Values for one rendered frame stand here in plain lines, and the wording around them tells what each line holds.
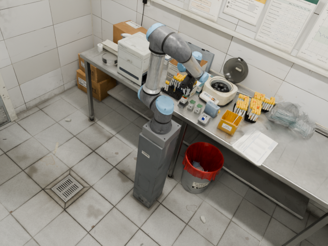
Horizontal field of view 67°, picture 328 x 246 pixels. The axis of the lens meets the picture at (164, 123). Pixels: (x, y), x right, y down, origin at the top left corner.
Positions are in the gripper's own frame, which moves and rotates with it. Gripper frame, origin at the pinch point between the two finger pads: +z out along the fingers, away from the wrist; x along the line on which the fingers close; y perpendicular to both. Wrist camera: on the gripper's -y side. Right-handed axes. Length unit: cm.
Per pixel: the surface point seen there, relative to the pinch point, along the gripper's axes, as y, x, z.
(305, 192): -12, -104, 12
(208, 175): -9, -44, 58
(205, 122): -10.1, -25.5, 5.1
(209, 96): 19.3, -12.8, 5.3
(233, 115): 9.9, -38.7, 2.9
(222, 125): -3.0, -36.6, 4.9
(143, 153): -48, -1, 27
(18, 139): -77, 137, 98
